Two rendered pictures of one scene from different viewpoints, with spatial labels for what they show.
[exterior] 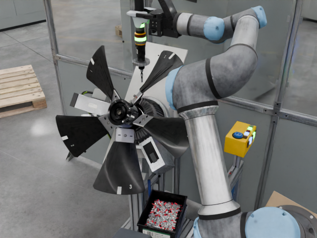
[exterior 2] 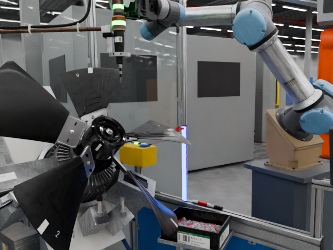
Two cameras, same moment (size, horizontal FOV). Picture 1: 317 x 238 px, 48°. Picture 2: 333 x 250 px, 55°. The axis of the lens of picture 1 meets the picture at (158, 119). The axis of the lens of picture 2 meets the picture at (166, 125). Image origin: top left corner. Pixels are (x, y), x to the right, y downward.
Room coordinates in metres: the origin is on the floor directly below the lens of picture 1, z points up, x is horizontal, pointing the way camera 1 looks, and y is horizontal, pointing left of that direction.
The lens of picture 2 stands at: (1.01, 1.10, 1.36)
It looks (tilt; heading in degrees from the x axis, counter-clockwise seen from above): 7 degrees down; 280
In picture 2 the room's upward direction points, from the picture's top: 1 degrees counter-clockwise
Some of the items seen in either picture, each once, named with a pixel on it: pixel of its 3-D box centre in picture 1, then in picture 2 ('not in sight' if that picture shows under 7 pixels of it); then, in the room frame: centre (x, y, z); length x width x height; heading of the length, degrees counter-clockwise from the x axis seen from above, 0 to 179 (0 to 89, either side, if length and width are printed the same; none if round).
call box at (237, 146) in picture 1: (240, 139); (138, 156); (1.40, -0.39, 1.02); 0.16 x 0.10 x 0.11; 149
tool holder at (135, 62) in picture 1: (140, 50); (116, 41); (1.34, 0.07, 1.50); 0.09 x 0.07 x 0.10; 4
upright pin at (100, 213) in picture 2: not in sight; (99, 206); (1.38, 0.18, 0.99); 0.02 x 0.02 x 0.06
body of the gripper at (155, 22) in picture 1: (165, 22); (141, 6); (1.28, -0.03, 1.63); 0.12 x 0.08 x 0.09; 59
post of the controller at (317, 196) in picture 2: not in sight; (316, 207); (0.69, 0.03, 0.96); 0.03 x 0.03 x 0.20; 59
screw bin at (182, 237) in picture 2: (162, 215); (195, 227); (1.09, -0.02, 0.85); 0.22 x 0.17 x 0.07; 163
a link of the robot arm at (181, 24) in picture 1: (186, 23); (156, 8); (1.24, -0.10, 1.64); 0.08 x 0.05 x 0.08; 149
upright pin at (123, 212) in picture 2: not in sight; (122, 205); (1.32, 0.11, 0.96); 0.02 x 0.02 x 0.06
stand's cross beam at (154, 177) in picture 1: (147, 185); not in sight; (1.59, 0.07, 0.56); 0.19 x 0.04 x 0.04; 149
